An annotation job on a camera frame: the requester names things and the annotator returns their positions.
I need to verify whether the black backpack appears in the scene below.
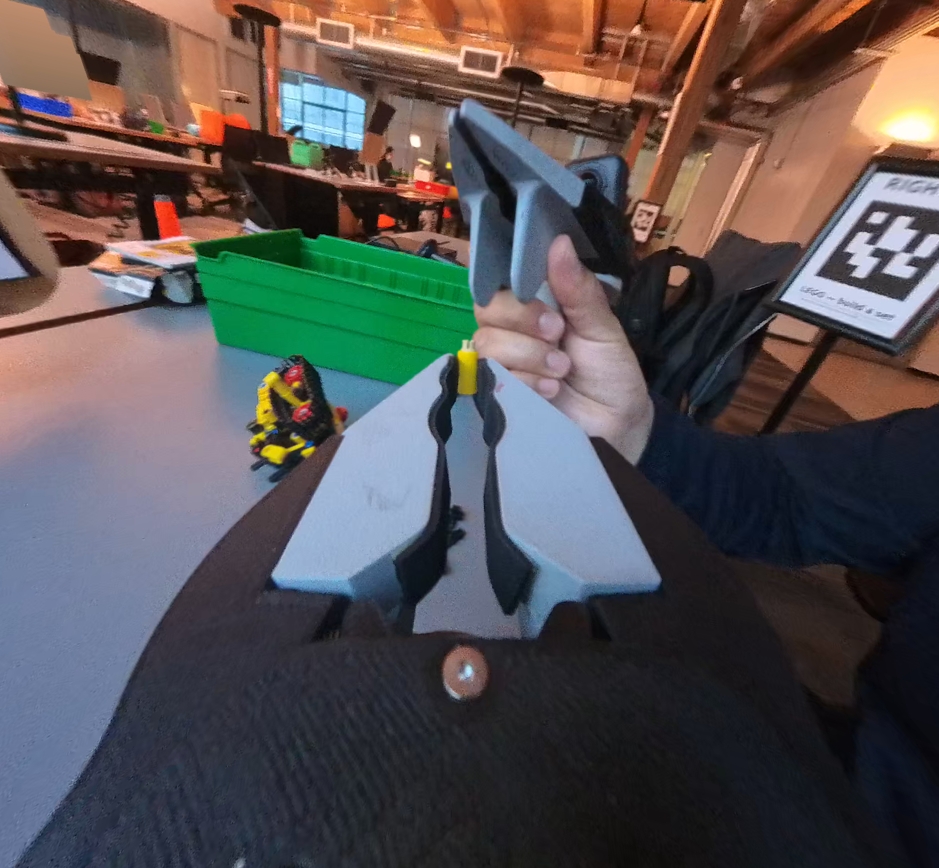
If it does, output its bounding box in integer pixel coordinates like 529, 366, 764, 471
620, 230, 804, 429

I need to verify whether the small blue bin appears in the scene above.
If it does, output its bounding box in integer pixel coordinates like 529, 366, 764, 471
13, 90, 76, 119

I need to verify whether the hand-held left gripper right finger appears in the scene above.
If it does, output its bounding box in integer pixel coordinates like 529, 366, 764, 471
473, 356, 663, 640

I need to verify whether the long work table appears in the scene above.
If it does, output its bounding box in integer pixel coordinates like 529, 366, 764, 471
0, 126, 223, 238

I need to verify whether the instruction sheet display stand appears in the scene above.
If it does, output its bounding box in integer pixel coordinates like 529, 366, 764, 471
0, 171, 61, 319

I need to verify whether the person's dark clothing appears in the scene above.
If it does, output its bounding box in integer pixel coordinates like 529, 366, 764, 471
844, 567, 939, 868

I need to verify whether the stack of booklets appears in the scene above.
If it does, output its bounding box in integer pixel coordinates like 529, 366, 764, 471
88, 236, 205, 303

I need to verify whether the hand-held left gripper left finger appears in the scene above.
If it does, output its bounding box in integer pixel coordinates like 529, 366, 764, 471
270, 353, 459, 634

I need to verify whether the yellow black lego vehicle model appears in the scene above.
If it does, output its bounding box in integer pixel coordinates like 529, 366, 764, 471
247, 355, 350, 482

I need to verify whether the person's right forearm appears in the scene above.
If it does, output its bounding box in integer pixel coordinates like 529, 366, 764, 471
637, 402, 939, 579

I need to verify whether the green plastic bin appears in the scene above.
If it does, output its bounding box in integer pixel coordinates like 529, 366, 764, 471
192, 228, 479, 386

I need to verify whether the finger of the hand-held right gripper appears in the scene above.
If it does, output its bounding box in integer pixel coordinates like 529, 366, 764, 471
447, 109, 514, 310
461, 98, 589, 312

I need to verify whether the large paned window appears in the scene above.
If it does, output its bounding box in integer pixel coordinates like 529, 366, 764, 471
279, 68, 368, 152

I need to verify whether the person's right hand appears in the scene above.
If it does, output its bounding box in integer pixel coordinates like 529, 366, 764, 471
471, 233, 655, 467

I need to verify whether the black floor lamp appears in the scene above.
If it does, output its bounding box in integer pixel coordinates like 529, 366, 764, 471
233, 2, 283, 137
501, 67, 545, 130

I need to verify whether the framed black white tag sign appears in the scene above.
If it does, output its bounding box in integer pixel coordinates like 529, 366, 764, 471
759, 155, 939, 436

